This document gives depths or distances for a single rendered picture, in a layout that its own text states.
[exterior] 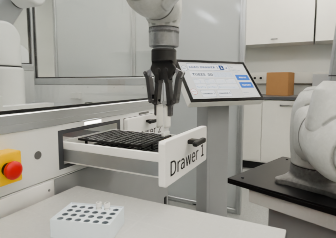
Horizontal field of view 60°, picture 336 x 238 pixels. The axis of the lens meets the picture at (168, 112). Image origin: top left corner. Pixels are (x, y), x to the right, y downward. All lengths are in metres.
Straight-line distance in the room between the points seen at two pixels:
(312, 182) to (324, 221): 0.10
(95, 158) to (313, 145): 0.53
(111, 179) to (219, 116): 0.90
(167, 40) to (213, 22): 1.62
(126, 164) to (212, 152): 1.08
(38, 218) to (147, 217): 0.24
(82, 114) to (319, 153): 0.66
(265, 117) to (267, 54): 1.08
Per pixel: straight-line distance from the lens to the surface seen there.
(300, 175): 0.89
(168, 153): 0.69
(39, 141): 0.84
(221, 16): 2.44
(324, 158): 0.63
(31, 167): 0.84
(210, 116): 1.74
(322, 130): 0.63
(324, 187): 0.87
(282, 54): 4.30
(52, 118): 0.86
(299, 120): 0.82
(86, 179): 0.99
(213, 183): 1.85
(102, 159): 0.81
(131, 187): 1.22
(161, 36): 0.85
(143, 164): 0.73
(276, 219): 0.93
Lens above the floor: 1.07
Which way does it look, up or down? 6 degrees down
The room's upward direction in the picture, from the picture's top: straight up
